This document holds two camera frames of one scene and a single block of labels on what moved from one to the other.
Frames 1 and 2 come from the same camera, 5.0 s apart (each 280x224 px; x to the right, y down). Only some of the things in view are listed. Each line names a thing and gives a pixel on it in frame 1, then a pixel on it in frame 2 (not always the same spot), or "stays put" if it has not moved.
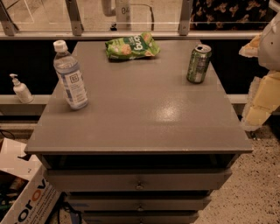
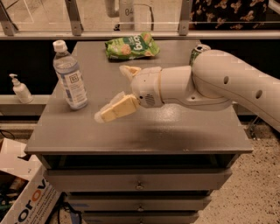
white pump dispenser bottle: x=22 y=91 stays put
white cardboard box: x=38 y=201 stays put
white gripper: x=269 y=46 → x=146 y=86
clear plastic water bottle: x=70 y=75 stays put
